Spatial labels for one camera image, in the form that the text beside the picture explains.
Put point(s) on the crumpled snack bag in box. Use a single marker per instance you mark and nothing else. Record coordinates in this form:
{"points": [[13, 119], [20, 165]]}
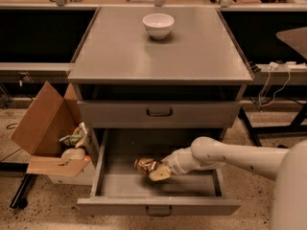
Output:
{"points": [[76, 139]]}

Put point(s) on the black desk leg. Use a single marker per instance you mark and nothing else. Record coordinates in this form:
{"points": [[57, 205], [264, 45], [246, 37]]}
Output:
{"points": [[253, 136]]}

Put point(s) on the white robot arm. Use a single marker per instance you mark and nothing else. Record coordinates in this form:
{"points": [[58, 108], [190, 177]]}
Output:
{"points": [[286, 167]]}

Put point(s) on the crushed orange can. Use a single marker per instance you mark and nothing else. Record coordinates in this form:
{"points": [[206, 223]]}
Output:
{"points": [[146, 166]]}

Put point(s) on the open grey middle drawer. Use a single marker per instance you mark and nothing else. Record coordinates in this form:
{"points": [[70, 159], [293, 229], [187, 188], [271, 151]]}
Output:
{"points": [[119, 190]]}

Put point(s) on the white ceramic bowl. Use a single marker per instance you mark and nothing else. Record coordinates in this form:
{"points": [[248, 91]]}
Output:
{"points": [[158, 25]]}

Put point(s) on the grey drawer cabinet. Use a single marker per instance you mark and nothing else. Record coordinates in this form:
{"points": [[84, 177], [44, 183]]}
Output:
{"points": [[196, 62]]}

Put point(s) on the brown cardboard box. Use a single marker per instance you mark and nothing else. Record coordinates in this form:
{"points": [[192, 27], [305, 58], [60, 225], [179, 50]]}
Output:
{"points": [[49, 117]]}

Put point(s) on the white round object in box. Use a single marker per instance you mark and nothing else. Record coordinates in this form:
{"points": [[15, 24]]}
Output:
{"points": [[75, 153]]}

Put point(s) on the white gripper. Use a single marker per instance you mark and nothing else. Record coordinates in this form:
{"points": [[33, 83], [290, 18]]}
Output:
{"points": [[175, 163]]}

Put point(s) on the closed grey upper drawer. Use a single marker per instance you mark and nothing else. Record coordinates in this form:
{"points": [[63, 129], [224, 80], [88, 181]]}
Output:
{"points": [[142, 114]]}

